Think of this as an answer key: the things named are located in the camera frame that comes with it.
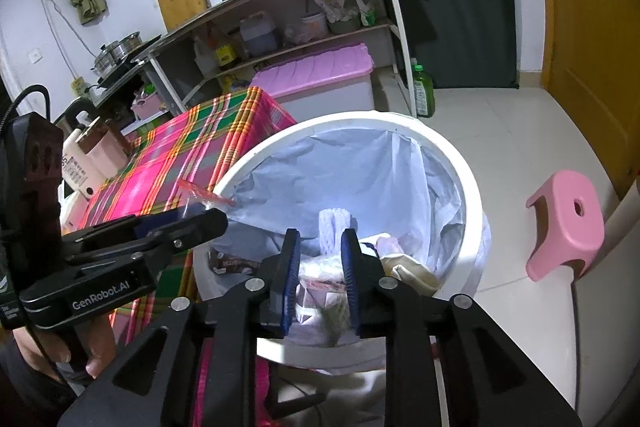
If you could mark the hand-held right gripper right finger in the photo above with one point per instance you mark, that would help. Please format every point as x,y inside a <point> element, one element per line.
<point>350,287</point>

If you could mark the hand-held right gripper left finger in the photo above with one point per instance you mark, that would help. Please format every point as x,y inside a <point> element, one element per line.
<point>291,292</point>

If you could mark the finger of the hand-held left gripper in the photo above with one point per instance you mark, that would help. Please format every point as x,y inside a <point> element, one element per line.
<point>125,224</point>
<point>190,232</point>

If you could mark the clear plastic bag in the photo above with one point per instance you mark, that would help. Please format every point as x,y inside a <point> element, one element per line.
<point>320,287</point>

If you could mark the clear bag red print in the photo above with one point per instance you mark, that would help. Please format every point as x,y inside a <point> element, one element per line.
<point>197,197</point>

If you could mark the brown snack wrapper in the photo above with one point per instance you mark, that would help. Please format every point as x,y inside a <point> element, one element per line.
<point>232,264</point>

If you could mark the beige cloth bag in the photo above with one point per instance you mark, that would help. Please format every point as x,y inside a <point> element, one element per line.
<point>410,272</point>

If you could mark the white foam net sleeve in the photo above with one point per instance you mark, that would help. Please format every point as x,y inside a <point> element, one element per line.
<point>334,224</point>

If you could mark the white round waste bin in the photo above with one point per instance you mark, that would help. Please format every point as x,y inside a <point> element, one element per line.
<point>250,157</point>

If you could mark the white trash bin with liner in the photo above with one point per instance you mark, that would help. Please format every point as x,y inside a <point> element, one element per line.
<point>350,167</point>

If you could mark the person's left hand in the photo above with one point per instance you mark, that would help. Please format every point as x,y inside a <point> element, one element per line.
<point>100,342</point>

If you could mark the pink green plaid tablecloth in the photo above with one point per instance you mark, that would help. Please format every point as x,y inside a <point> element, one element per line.
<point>160,167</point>

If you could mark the pink basket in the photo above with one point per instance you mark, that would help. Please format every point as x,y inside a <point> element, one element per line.
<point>145,105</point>

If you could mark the yellow power strip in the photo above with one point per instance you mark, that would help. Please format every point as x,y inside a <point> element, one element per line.
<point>78,85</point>

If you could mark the steel cooking pot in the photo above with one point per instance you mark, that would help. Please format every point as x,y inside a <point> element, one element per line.
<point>117,52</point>

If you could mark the white plastic jug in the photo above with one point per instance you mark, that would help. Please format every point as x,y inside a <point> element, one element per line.
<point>202,57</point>

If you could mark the brown bottle yellow label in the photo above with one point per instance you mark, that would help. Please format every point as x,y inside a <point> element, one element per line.
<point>225,49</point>

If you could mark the pink lidded storage box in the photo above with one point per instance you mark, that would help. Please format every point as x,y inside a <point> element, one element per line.
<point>320,69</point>

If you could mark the green plastic bottle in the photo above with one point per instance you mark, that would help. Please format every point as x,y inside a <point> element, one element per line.
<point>424,92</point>

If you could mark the purple liquid jug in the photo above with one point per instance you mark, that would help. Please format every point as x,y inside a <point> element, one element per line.
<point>257,34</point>

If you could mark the pink plastic stool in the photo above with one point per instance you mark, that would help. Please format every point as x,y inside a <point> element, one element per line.
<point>565,217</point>

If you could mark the pink plastic tub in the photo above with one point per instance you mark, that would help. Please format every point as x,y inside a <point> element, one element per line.
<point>312,27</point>

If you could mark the white shelf unit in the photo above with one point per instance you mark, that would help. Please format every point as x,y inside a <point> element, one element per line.
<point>400,32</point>

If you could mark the white appliance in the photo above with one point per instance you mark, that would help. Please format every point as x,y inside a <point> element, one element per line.
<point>610,297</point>

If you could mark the green white packet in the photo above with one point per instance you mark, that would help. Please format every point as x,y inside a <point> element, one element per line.
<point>365,7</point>

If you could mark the black cabinet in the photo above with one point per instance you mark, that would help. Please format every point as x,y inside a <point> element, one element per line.
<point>460,22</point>

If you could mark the orange wooden door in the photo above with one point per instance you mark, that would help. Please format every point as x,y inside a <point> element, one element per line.
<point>590,32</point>

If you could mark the white wall socket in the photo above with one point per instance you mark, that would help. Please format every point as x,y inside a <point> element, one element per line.
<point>35,56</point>

